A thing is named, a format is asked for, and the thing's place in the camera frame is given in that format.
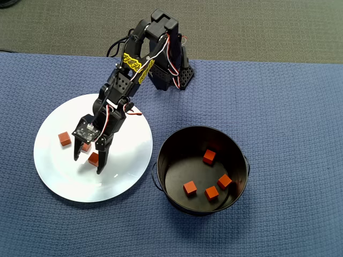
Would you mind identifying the blue woven tablecloth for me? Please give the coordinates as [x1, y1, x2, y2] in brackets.
[0, 52, 343, 257]

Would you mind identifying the white round plate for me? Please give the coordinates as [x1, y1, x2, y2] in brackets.
[33, 93, 153, 203]

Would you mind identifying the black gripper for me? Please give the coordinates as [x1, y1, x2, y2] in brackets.
[73, 105, 126, 175]

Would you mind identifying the black cable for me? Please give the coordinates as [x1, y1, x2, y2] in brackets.
[106, 28, 137, 58]

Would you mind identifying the black metal bucket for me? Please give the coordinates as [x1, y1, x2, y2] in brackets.
[151, 125, 251, 217]

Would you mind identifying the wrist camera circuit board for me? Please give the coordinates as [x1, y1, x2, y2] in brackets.
[72, 122, 100, 143]

